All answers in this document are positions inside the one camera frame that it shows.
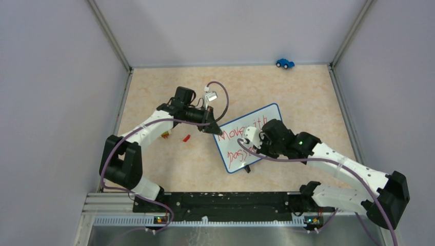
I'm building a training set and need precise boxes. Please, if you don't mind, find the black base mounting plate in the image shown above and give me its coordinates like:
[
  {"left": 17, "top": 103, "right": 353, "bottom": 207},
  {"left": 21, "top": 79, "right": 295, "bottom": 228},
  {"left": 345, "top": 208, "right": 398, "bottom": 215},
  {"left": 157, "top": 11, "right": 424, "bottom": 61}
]
[{"left": 132, "top": 192, "right": 334, "bottom": 222}]

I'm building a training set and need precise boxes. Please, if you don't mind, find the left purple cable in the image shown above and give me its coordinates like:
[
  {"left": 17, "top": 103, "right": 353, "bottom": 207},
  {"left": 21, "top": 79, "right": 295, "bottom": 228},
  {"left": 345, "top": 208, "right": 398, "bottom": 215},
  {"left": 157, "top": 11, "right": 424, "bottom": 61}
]
[{"left": 98, "top": 81, "right": 230, "bottom": 235}]

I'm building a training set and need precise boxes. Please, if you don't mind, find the blue toy car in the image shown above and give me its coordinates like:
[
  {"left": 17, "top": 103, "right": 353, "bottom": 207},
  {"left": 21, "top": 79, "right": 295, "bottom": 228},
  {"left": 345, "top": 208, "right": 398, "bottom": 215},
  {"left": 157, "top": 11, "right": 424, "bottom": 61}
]
[{"left": 275, "top": 58, "right": 295, "bottom": 69}]

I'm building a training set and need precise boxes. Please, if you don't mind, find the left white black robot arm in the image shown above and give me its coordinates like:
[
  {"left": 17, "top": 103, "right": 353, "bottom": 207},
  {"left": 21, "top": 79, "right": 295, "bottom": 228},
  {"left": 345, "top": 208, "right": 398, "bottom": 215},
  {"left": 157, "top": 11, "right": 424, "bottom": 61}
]
[{"left": 99, "top": 86, "right": 223, "bottom": 212}]

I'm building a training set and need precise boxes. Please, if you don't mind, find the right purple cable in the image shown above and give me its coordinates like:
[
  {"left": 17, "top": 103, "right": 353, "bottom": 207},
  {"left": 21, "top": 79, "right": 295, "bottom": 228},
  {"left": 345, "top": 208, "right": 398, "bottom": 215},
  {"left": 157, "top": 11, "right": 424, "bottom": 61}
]
[{"left": 236, "top": 137, "right": 400, "bottom": 246}]

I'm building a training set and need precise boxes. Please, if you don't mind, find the blue framed whiteboard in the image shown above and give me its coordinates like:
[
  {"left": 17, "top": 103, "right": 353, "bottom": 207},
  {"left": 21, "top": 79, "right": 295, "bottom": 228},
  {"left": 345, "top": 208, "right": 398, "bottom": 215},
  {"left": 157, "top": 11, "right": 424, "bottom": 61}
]
[{"left": 213, "top": 103, "right": 282, "bottom": 174}]

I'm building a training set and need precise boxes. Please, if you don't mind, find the purple cable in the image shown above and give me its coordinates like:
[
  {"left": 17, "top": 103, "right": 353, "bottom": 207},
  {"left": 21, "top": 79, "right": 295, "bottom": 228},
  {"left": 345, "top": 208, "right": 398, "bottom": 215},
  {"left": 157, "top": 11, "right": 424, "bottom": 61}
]
[
  {"left": 236, "top": 137, "right": 400, "bottom": 246},
  {"left": 98, "top": 81, "right": 230, "bottom": 235}
]

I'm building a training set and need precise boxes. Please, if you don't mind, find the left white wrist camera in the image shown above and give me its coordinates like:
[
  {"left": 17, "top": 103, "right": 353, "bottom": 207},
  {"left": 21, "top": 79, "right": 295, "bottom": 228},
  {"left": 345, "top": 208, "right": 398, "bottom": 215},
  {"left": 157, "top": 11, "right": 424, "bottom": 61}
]
[{"left": 203, "top": 86, "right": 218, "bottom": 109}]

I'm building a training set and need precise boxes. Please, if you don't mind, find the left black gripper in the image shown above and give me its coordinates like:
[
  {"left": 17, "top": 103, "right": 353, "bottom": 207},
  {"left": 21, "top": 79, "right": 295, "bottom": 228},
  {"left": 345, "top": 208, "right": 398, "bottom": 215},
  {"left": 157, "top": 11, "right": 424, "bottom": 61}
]
[{"left": 183, "top": 104, "right": 222, "bottom": 135}]

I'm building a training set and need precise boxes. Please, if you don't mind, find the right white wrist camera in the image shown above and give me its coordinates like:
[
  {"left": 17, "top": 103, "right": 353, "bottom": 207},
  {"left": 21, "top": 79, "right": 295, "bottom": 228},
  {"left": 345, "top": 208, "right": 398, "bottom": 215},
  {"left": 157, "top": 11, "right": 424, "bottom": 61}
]
[{"left": 242, "top": 127, "right": 262, "bottom": 149}]

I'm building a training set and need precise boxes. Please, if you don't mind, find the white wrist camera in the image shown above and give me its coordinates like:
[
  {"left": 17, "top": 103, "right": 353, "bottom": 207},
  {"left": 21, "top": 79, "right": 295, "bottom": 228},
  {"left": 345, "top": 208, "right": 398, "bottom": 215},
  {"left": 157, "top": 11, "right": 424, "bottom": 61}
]
[
  {"left": 203, "top": 86, "right": 218, "bottom": 109},
  {"left": 242, "top": 127, "right": 262, "bottom": 149}
]

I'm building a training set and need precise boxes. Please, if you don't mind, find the colourful toy brick figure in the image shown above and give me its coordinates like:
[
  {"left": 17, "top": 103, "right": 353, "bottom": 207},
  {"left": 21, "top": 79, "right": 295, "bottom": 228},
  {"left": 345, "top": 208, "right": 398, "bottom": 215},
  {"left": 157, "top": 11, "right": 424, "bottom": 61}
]
[{"left": 161, "top": 132, "right": 170, "bottom": 138}]

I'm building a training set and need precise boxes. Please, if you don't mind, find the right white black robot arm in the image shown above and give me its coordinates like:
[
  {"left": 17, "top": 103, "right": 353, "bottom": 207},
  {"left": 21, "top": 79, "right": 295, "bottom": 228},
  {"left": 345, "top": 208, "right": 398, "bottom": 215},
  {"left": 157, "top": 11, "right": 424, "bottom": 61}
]
[{"left": 243, "top": 119, "right": 410, "bottom": 229}]

